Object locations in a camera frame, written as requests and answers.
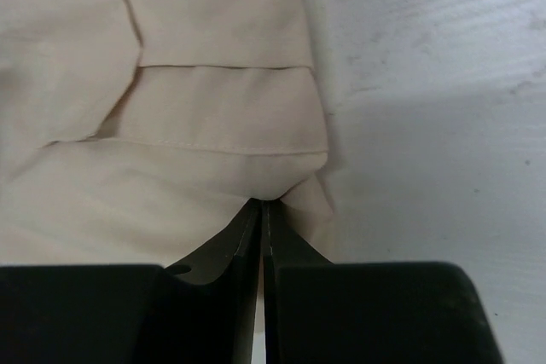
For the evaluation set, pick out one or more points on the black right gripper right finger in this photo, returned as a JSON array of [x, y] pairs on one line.
[[317, 311]]

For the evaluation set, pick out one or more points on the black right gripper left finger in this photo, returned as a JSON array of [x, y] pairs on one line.
[[197, 310]]

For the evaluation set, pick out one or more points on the beige trousers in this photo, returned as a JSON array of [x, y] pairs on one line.
[[132, 131]]

